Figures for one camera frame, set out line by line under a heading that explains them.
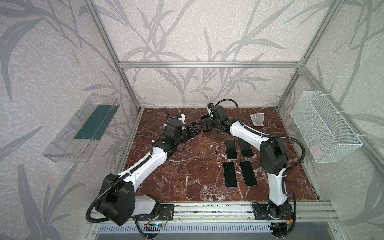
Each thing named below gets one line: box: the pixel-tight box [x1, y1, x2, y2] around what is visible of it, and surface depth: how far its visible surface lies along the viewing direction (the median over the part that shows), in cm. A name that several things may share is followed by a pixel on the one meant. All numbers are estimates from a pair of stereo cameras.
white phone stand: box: [250, 113, 265, 127], surface depth 108 cm
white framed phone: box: [223, 162, 238, 187], surface depth 89 cm
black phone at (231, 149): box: [225, 139, 238, 159], surface depth 96 cm
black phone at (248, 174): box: [240, 161, 258, 186], surface depth 86 cm
